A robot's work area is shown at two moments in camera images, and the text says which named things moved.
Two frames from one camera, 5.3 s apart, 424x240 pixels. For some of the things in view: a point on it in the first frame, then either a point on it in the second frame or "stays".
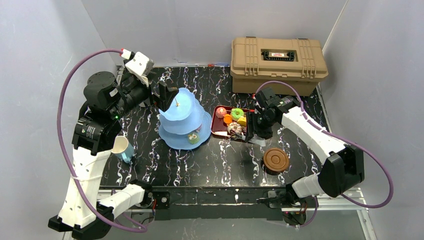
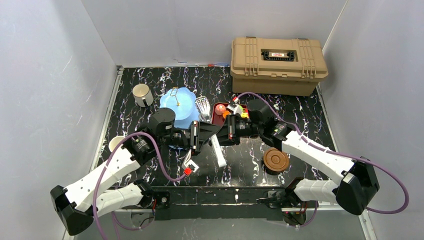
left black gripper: (158, 94) -> (195, 136)
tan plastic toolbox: (298, 62) stays
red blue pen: (218, 65) stays
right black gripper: (253, 127) -> (232, 129)
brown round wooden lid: (275, 161) stays
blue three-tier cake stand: (184, 116) stays
